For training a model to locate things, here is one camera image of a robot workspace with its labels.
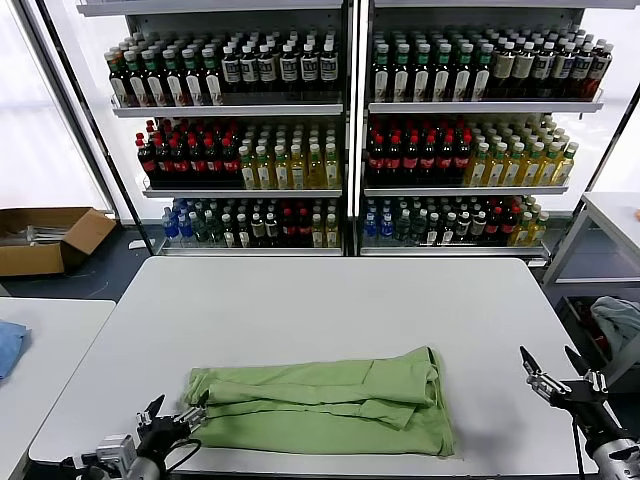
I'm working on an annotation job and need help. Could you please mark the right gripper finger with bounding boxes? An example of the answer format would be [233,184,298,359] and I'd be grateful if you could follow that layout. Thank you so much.
[564,344,610,396]
[520,345,573,408]

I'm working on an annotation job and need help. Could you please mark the yellow tea bottle white cap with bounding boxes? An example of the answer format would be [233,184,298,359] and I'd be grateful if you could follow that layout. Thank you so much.
[553,141,581,188]
[238,144,258,190]
[307,143,325,190]
[519,141,545,188]
[464,142,491,188]
[323,142,341,190]
[501,141,527,188]
[255,144,274,190]
[537,141,563,188]
[273,143,292,190]
[290,143,307,190]
[483,142,509,188]

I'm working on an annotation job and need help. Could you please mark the grey metal frame table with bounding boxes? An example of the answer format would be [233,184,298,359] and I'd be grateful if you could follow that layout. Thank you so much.
[541,192,640,301]

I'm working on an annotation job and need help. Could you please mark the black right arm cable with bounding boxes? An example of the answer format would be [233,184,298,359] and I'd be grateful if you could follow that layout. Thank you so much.
[569,417,586,480]

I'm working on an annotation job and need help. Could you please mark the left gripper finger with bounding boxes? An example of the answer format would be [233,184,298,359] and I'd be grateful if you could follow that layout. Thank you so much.
[136,394,166,426]
[172,390,209,435]

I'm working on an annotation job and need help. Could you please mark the dark bottle beige label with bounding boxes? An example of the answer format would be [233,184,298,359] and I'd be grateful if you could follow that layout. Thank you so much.
[512,42,536,99]
[492,42,516,99]

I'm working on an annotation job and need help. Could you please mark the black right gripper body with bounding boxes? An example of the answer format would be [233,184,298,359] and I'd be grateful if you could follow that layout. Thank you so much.
[552,379,627,447]

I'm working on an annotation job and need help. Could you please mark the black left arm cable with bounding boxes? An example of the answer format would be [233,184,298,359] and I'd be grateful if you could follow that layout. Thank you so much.
[162,438,202,474]

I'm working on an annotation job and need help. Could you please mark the grey metal shelf rack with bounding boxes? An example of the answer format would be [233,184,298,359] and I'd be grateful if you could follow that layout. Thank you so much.
[74,0,351,259]
[357,0,609,259]

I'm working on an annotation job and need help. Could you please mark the red item in crate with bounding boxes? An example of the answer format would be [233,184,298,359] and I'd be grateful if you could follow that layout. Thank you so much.
[582,309,609,351]

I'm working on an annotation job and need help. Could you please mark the cola bottle red cap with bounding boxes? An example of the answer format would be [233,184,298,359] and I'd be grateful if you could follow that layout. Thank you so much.
[419,133,439,184]
[204,137,224,187]
[154,135,174,187]
[384,133,404,184]
[402,133,421,184]
[170,137,190,187]
[436,133,455,184]
[221,137,241,187]
[367,133,386,184]
[188,137,207,187]
[136,132,157,187]
[452,132,473,184]

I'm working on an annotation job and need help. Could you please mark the small cola bottle red label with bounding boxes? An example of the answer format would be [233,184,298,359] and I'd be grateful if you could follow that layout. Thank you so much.
[281,207,299,248]
[485,207,503,244]
[501,205,520,244]
[297,207,314,248]

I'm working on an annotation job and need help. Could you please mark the black storage crate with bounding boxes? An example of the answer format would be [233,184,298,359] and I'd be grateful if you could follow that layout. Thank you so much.
[555,295,614,374]

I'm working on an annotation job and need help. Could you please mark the green polo shirt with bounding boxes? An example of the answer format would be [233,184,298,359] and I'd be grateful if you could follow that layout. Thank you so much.
[182,344,457,459]

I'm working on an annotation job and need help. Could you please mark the dark tea bottle green label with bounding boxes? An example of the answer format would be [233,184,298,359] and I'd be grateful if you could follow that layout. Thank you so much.
[433,43,454,104]
[472,43,493,104]
[108,52,130,108]
[163,47,185,107]
[142,48,165,107]
[392,43,412,104]
[182,47,205,106]
[202,46,225,106]
[453,43,474,104]
[412,43,433,104]
[124,49,147,108]
[372,43,392,104]

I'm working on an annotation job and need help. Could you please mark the black slanted pole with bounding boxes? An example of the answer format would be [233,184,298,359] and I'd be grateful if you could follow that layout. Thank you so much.
[37,0,156,256]
[574,92,640,216]

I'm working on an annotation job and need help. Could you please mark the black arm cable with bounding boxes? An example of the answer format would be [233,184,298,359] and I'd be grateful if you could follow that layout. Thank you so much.
[569,417,586,480]
[162,438,202,474]

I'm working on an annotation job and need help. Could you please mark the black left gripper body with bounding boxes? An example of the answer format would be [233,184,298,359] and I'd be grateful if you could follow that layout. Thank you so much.
[137,417,191,462]

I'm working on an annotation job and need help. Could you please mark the grey parts in cardboard box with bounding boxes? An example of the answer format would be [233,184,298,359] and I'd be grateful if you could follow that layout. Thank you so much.
[0,224,69,247]

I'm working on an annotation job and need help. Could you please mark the dark drink bottle white label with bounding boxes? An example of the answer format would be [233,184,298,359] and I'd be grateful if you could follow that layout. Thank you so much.
[532,42,556,99]
[258,43,279,94]
[572,42,596,99]
[552,42,576,99]
[240,44,261,94]
[221,44,242,94]
[299,43,320,94]
[279,43,300,94]
[319,42,339,94]
[589,42,615,99]

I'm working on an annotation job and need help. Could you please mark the folded blue cloth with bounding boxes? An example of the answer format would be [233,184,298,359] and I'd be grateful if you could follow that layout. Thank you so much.
[0,319,32,384]

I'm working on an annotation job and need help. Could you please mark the open cardboard box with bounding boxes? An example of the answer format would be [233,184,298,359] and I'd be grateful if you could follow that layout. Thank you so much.
[0,206,119,278]

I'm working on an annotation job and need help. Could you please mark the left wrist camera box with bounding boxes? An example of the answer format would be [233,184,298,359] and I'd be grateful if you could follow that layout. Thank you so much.
[60,432,137,476]

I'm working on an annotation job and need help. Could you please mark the grey white cloth pile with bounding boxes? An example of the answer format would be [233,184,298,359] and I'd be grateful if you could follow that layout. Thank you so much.
[590,295,640,356]

